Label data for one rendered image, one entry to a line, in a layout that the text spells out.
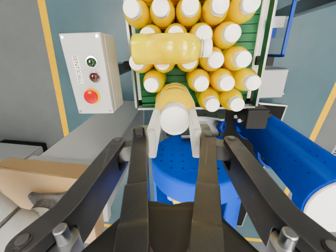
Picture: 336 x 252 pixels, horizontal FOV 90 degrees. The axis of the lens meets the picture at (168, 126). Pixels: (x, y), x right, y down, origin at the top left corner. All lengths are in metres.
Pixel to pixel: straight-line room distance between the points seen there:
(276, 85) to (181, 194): 0.56
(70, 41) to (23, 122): 1.85
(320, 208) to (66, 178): 0.96
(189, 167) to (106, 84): 0.31
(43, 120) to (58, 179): 1.44
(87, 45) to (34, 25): 1.47
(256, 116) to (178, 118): 0.44
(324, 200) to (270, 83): 0.49
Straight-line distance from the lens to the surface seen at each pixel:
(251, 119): 0.62
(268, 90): 0.78
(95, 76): 0.47
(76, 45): 0.50
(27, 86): 2.10
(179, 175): 0.44
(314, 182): 0.90
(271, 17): 0.62
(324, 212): 0.97
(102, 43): 0.48
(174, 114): 0.21
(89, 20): 1.70
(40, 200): 0.82
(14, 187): 0.90
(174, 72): 0.64
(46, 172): 0.78
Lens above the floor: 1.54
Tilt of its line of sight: 66 degrees down
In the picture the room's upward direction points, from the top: 173 degrees counter-clockwise
